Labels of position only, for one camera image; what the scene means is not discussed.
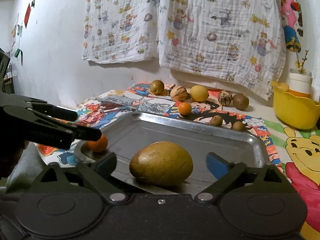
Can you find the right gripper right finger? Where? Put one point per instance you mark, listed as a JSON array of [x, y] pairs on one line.
[[233, 176]]

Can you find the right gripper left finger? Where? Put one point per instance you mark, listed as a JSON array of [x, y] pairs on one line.
[[94, 177]]

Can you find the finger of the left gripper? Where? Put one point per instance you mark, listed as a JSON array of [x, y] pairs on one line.
[[46, 108], [30, 125]]

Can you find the small orange tangerine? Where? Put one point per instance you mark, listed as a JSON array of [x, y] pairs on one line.
[[98, 146]]

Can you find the small brown fruit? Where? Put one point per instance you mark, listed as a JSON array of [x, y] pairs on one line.
[[239, 126], [216, 121]]

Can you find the large yellow-brown mango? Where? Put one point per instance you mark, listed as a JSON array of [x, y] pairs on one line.
[[162, 163]]

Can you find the dark striped round fruit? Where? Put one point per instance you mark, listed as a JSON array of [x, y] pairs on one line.
[[225, 98]]

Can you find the yellow lemon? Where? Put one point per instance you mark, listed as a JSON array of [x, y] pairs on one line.
[[199, 93]]

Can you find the striped tan melon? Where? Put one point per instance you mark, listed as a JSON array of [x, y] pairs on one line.
[[179, 93]]

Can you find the brown round pear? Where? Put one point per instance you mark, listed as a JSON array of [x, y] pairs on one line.
[[157, 87]]

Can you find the metal tray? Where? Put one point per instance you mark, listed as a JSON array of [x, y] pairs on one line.
[[134, 131]]

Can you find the colourful cartoon poster mat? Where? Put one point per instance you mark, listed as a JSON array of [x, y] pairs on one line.
[[102, 110]]

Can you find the brown round fruit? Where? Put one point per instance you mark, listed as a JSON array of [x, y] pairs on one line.
[[240, 101]]

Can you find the orange tangerine on mat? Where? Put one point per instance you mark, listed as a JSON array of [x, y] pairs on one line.
[[184, 108]]

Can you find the yellow plastic bowl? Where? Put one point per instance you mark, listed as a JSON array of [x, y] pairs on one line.
[[295, 111]]

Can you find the cartoon print cloth left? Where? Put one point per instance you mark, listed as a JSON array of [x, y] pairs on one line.
[[120, 31]]

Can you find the cartoon print cloth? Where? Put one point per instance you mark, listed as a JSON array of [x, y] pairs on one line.
[[120, 31], [236, 41]]

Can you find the dry flower twig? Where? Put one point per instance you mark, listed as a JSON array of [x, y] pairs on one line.
[[301, 62]]

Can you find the cartoon print cloth right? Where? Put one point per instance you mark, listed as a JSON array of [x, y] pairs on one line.
[[236, 41]]

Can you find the red wall sticker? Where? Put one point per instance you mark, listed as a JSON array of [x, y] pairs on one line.
[[27, 15]]

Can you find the colourful cartoon wall drawing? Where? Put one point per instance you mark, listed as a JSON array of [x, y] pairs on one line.
[[291, 17]]

